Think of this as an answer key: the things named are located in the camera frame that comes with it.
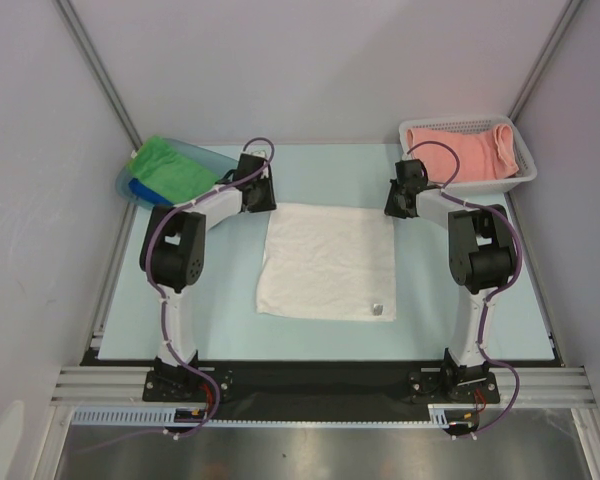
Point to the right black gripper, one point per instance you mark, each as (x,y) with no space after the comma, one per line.
(397,201)

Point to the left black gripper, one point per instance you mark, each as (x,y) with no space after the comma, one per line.
(269,203)

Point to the pink towel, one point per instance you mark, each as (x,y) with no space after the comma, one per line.
(465,158)

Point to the white towel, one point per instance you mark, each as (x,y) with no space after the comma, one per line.
(328,263)

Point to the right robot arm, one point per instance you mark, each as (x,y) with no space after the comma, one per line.
(483,260)

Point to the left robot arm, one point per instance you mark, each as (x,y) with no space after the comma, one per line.
(172,258)

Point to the teal plastic tray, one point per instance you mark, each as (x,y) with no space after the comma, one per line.
(216,162)

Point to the green towel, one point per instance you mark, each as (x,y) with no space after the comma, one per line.
(169,173)

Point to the white perforated plastic basket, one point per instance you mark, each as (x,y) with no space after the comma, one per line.
(471,124)

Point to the blue towel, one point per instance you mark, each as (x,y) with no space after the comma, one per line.
(146,194)

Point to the white rounded object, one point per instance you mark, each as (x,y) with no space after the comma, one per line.
(12,429)

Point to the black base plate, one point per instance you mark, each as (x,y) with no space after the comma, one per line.
(344,389)

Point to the white slotted cable duct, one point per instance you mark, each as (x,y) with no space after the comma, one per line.
(188,417)

